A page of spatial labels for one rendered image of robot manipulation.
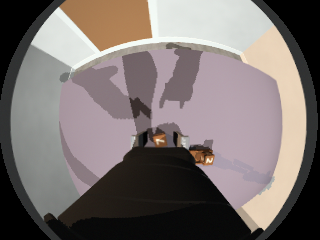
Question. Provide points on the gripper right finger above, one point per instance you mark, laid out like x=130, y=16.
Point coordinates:
x=180, y=140

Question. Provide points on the brown wooden tray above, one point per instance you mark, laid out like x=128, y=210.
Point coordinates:
x=197, y=154

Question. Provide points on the brown wooden number cube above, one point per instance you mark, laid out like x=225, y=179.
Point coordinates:
x=207, y=158
x=160, y=140

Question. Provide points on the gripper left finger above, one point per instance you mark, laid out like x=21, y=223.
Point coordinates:
x=139, y=140

